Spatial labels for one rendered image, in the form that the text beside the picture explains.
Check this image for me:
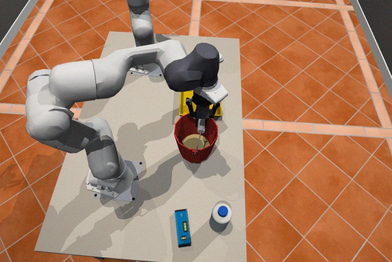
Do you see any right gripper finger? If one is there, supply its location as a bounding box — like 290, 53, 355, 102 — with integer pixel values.
205, 102, 220, 127
186, 97, 198, 127

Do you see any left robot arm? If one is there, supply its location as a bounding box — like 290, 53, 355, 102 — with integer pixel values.
127, 0, 159, 75

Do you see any yellow square tray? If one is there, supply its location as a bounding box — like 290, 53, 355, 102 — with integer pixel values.
179, 90, 222, 118

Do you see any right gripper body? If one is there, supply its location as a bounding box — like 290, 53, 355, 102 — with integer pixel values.
192, 92, 212, 106

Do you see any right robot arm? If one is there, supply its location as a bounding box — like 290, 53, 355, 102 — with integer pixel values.
25, 39, 228, 198

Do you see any blue spirit level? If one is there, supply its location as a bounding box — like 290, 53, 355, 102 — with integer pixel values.
175, 209, 191, 247

